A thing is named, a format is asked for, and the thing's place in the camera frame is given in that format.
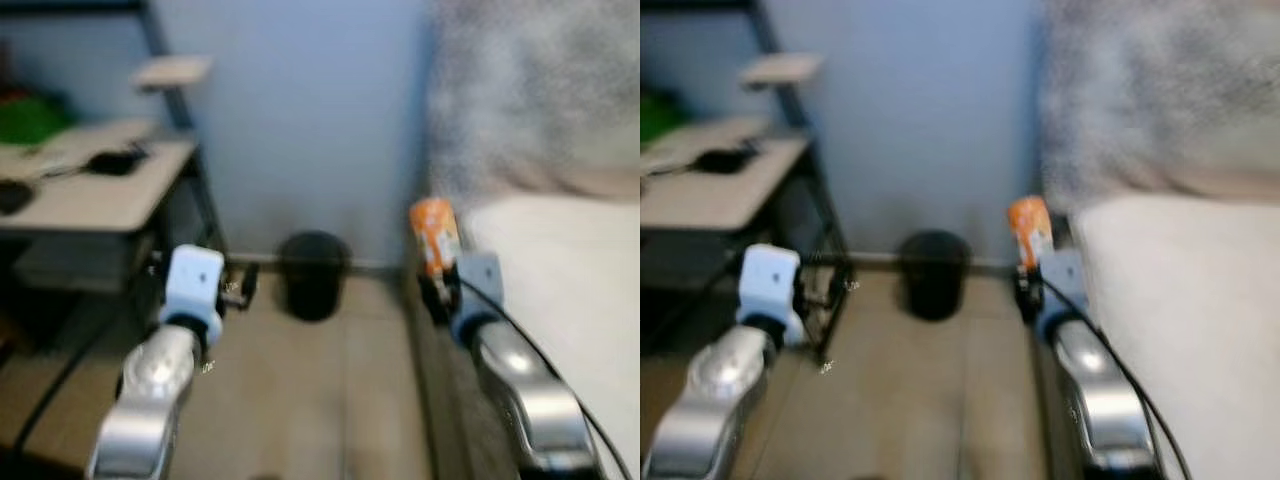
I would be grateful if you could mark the black round trash bin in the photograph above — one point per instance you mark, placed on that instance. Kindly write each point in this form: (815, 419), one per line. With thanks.
(935, 275)
(313, 275)

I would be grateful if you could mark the white bed mattress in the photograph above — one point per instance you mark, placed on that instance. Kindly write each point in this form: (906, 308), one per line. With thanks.
(570, 290)
(1190, 300)

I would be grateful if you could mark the flat black desk item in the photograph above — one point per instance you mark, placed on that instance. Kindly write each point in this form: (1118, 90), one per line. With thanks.
(728, 160)
(115, 162)

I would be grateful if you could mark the small beige shelf board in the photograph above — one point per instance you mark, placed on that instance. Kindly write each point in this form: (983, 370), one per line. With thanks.
(172, 72)
(782, 70)

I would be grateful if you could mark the green item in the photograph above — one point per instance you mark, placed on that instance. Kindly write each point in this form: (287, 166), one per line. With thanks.
(30, 120)
(660, 115)

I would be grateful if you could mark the black computer mouse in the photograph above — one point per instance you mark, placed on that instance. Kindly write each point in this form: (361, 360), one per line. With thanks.
(14, 196)

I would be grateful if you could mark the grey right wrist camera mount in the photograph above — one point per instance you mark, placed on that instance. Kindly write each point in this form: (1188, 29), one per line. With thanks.
(480, 280)
(1065, 275)

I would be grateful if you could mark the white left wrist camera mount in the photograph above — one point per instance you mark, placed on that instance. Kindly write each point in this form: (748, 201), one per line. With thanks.
(193, 275)
(770, 275)

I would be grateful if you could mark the white desk black frame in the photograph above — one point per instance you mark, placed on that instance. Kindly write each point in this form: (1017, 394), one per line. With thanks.
(100, 200)
(710, 200)

